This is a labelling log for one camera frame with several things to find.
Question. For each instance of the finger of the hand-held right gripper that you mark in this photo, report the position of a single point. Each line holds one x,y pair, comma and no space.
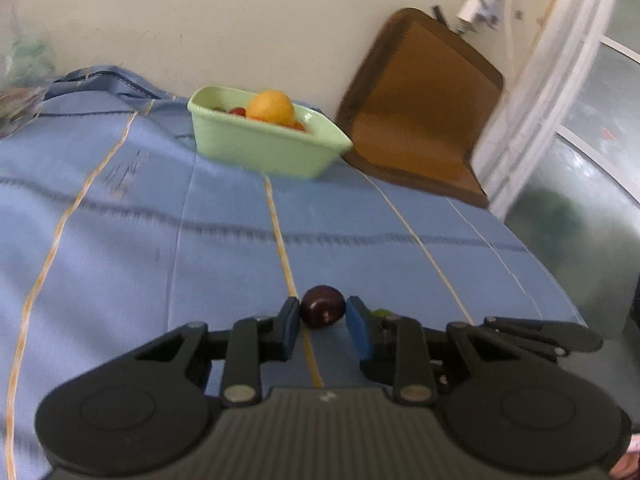
545,335

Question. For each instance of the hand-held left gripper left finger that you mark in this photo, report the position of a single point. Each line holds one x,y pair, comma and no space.
289,327

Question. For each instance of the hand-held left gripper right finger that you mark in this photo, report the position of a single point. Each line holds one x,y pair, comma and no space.
357,330

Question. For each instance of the green tomato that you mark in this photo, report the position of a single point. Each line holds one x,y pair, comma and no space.
382,313

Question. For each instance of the dark purple tomato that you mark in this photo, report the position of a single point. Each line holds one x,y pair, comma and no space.
322,306

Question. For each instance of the light green plastic basin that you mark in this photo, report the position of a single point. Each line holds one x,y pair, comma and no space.
260,147

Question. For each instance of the large yellow grapefruit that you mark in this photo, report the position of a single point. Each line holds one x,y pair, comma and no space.
270,106

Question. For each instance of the red cherry tomato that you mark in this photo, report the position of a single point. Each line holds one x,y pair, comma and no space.
237,110

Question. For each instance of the blue striped cloth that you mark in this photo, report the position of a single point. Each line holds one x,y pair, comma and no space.
150,240

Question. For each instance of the brown woven seat cushion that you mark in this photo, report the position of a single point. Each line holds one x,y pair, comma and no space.
425,105

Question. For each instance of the white charger plug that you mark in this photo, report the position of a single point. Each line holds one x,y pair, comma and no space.
475,5

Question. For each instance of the clear plastic bag with produce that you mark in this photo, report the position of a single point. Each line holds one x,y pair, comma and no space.
22,75

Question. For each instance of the white window frame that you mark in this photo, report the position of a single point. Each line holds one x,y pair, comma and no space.
545,90

